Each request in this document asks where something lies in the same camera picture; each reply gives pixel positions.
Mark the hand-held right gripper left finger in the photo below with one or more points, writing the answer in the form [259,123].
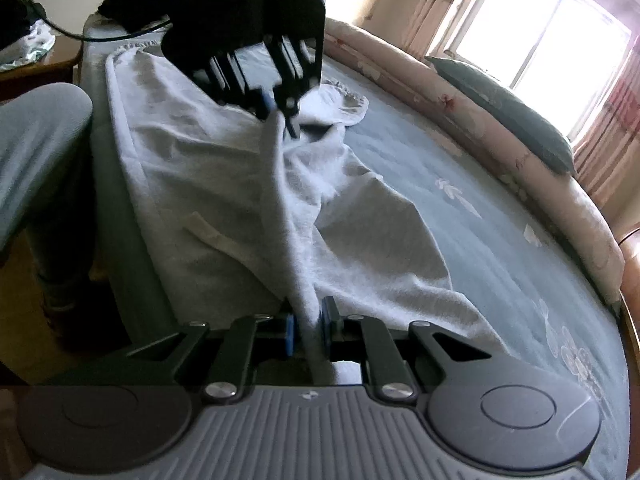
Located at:
[289,330]

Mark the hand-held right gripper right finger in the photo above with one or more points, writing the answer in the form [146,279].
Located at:
[327,327]

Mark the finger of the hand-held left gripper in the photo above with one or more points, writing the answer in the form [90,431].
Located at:
[297,75]
[235,80]

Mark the pink patterned curtain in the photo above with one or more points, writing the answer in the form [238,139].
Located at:
[615,135]
[440,5]

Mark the teal floral bed sheet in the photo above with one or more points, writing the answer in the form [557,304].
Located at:
[475,260]

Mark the light crumpled cloth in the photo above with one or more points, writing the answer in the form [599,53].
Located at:
[35,42]

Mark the wooden nightstand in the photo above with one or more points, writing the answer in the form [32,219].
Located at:
[40,77]

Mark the person's leg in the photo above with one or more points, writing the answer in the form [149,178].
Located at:
[40,160]

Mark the pink floral folded quilt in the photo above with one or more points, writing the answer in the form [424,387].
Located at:
[500,135]

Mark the teal pillow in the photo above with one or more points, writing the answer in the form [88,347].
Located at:
[510,110]

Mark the bright window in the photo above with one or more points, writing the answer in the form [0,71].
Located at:
[550,30]

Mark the wooden bed headboard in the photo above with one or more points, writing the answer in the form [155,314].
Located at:
[632,280]

